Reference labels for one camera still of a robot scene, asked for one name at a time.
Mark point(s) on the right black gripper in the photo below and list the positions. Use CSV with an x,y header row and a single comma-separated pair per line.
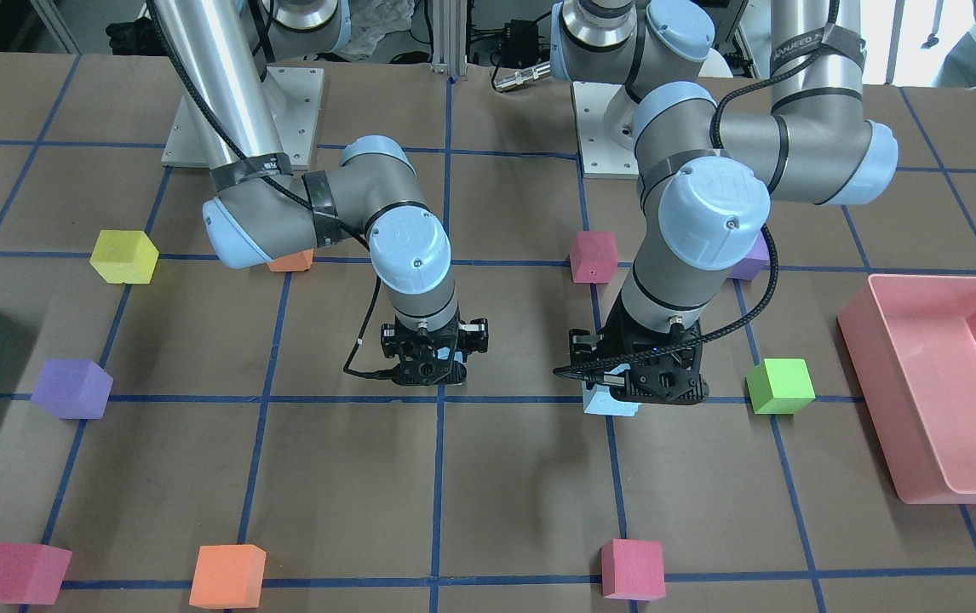
x,y
474,331

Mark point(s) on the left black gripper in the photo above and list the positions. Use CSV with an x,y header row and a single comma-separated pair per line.
x,y
618,334

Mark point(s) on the light blue block arm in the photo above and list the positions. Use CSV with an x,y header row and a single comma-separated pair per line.
x,y
597,400

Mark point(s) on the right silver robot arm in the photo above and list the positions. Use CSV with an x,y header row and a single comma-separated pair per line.
x,y
262,212

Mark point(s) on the magenta foam block far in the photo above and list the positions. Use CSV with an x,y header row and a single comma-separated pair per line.
x,y
593,257

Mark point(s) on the magenta foam block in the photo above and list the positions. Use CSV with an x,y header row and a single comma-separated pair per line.
x,y
593,257
32,573
632,570

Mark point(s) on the orange foam block far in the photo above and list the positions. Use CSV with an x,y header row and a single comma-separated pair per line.
x,y
298,262

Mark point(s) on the orange foam block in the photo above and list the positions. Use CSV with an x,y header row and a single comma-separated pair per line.
x,y
228,577
298,262

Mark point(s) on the purple foam block far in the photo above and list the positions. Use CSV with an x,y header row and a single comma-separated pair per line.
x,y
751,264

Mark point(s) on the purple foam block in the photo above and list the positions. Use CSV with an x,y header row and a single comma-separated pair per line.
x,y
72,388
751,264

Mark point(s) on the green foam block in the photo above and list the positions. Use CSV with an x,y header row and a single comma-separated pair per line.
x,y
780,386

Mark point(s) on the silver cylinder connector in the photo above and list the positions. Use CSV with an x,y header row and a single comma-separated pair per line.
x,y
521,78

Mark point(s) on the black power adapter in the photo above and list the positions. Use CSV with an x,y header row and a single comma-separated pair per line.
x,y
520,44

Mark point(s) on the orange foam block near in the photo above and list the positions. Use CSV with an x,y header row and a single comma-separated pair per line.
x,y
228,577

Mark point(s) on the pink plastic bin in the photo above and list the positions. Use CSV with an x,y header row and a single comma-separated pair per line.
x,y
912,340

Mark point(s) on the yellow foam block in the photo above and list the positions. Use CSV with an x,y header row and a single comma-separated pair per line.
x,y
124,256

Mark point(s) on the purple foam block near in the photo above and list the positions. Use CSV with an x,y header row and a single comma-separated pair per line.
x,y
72,388

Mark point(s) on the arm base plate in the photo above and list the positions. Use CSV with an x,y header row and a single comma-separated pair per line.
x,y
293,96
604,121

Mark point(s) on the aluminium frame post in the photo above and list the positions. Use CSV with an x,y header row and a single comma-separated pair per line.
x,y
449,31

